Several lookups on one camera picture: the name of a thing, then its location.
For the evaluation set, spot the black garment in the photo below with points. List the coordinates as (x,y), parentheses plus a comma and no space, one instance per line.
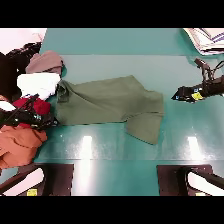
(8,73)

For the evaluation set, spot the mauve garment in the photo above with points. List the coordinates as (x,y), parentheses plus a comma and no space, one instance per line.
(45,62)

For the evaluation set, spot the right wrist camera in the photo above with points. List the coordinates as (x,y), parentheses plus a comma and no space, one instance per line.
(202,66)

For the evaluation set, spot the olive green T-shirt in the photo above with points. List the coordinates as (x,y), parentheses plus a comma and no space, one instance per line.
(100,100)

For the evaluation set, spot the orange garment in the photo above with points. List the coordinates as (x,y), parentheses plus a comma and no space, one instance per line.
(16,143)

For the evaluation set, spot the red garment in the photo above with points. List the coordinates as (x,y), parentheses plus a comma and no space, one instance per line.
(42,106)

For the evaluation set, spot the stack of folded clothes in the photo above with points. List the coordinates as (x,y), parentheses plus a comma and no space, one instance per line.
(208,41)

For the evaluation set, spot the white garment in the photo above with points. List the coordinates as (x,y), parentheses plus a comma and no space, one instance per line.
(36,84)

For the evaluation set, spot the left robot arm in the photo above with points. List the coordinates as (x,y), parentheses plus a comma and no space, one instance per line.
(31,118)

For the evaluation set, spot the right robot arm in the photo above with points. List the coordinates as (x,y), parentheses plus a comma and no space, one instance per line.
(213,87)

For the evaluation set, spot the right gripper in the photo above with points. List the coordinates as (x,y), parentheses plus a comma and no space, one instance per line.
(187,93)

